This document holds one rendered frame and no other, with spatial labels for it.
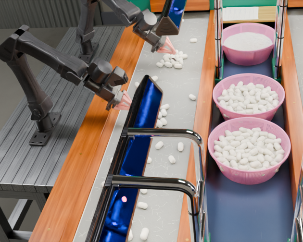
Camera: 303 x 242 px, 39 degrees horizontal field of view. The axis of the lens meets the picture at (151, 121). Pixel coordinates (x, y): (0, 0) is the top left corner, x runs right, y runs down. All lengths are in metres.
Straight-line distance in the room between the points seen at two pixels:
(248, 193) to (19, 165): 0.84
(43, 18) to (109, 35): 1.91
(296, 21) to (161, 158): 1.09
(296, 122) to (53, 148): 0.91
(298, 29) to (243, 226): 1.12
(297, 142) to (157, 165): 0.46
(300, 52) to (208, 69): 0.42
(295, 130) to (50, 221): 0.84
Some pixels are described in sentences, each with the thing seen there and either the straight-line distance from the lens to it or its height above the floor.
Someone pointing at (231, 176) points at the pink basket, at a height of 0.70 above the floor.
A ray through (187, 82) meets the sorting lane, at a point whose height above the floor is 0.74.
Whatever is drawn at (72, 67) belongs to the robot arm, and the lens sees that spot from 1.48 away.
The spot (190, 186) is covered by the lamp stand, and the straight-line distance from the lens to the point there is 0.85.
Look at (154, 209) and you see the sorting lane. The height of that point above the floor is 0.74.
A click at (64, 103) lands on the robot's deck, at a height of 0.67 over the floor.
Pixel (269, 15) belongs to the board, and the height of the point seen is 0.78.
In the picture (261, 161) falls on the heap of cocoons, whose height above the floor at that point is 0.74.
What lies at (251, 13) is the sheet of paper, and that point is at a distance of 2.22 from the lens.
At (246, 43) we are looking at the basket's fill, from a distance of 2.04.
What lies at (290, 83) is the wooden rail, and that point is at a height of 0.77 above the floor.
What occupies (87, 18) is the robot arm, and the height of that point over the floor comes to 0.90.
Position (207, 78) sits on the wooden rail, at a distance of 1.75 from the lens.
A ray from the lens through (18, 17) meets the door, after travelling 4.34.
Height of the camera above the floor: 1.74
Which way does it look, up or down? 39 degrees down
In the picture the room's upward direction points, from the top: 9 degrees counter-clockwise
